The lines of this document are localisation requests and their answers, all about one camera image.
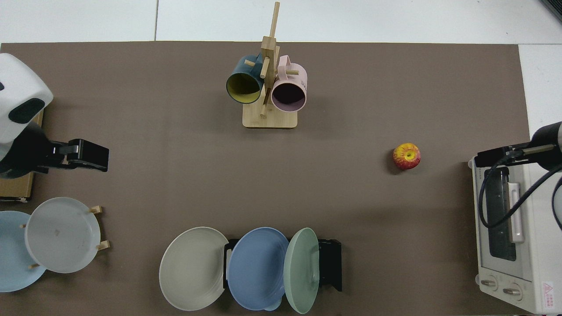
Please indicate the red yellow apple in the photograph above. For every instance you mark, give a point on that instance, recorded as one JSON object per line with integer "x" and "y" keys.
{"x": 406, "y": 156}

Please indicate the wooden plate rack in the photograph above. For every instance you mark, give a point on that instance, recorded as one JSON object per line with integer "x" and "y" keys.
{"x": 99, "y": 210}

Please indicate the grey plate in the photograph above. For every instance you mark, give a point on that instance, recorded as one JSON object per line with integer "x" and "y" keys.
{"x": 61, "y": 235}

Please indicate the light blue plate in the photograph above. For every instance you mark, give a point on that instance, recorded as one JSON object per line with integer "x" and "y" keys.
{"x": 13, "y": 259}

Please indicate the beige plate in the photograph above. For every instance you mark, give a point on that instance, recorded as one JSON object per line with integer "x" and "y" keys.
{"x": 193, "y": 268}

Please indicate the green plate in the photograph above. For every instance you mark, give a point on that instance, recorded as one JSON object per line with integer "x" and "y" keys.
{"x": 300, "y": 272}

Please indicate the black dish rack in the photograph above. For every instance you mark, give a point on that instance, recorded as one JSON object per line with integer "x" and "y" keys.
{"x": 329, "y": 263}

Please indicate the pale toaster oven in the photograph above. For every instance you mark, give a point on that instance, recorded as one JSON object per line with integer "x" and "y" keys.
{"x": 540, "y": 228}

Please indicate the brown table cloth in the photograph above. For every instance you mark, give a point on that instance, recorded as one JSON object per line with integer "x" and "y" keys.
{"x": 175, "y": 175}

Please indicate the dark grey corner panel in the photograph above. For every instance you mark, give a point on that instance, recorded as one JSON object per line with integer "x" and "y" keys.
{"x": 554, "y": 8}

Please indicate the dark blue cup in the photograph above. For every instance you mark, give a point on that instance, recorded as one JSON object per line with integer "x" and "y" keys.
{"x": 240, "y": 68}

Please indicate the wooden cup stand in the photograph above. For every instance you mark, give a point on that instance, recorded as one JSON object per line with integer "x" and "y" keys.
{"x": 270, "y": 119}

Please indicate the pink cup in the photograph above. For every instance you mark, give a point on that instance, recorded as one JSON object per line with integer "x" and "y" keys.
{"x": 287, "y": 94}

